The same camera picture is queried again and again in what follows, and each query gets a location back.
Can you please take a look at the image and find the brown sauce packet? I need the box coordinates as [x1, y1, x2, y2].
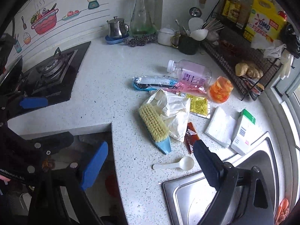
[184, 122, 200, 154]

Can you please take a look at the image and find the black wok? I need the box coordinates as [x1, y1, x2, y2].
[1, 55, 23, 92]

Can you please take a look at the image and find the white plastic spoon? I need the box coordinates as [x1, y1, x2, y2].
[153, 156, 195, 171]

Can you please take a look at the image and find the small steel pot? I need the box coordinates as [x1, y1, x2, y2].
[107, 16, 129, 39]

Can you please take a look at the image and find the blue pink plastic wrapper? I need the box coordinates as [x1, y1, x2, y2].
[132, 76, 206, 95]

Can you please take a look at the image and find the dark green utensil mug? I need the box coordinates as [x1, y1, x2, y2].
[171, 34, 200, 55]

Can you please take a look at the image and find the stainless steel sink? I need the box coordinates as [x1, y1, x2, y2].
[162, 132, 279, 224]

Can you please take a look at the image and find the white folded cloth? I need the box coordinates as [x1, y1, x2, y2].
[204, 107, 236, 148]

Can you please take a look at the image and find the yellow detergent bottle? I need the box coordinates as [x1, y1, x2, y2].
[243, 0, 287, 42]

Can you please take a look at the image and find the clear plastic bottle purple label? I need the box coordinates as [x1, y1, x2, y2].
[167, 60, 212, 87]

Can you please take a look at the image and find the orange plastic cup wrapper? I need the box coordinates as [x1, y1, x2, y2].
[208, 76, 233, 104]

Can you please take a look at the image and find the black gas stove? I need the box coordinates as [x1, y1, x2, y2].
[9, 42, 91, 118]

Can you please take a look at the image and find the yellow bristle blue brush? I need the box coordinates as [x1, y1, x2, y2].
[138, 104, 172, 155]

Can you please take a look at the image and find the white rice paddle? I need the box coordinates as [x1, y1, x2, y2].
[190, 29, 209, 41]

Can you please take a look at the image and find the yellow silver foil pouch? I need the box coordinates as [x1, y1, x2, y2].
[186, 94, 211, 119]

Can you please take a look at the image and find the white green carton box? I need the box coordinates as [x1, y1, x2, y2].
[231, 109, 256, 155]

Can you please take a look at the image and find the white ceramic jar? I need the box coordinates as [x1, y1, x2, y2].
[157, 27, 176, 46]

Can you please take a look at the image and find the black wire rack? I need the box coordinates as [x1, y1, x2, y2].
[200, 0, 281, 101]

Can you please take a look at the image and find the glass carafe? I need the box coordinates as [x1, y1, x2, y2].
[130, 0, 156, 36]

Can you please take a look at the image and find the steel wool scrubber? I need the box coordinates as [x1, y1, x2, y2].
[123, 34, 157, 47]

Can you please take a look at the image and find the blue saucer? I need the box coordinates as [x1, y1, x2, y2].
[105, 34, 130, 45]

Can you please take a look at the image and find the crumpled white plastic bag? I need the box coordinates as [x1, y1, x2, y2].
[143, 89, 191, 142]

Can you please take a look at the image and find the ginger root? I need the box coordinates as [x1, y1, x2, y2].
[235, 60, 263, 79]

